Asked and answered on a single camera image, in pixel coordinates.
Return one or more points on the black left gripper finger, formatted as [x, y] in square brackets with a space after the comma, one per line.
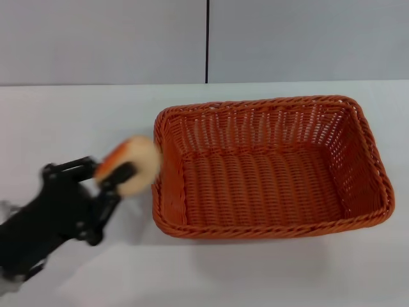
[110, 198]
[75, 168]

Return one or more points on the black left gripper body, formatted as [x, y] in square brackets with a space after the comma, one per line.
[54, 211]

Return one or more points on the round bun with orange topping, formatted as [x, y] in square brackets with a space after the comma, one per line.
[140, 160]

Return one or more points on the orange woven plastic basket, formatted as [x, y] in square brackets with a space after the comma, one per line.
[265, 179]

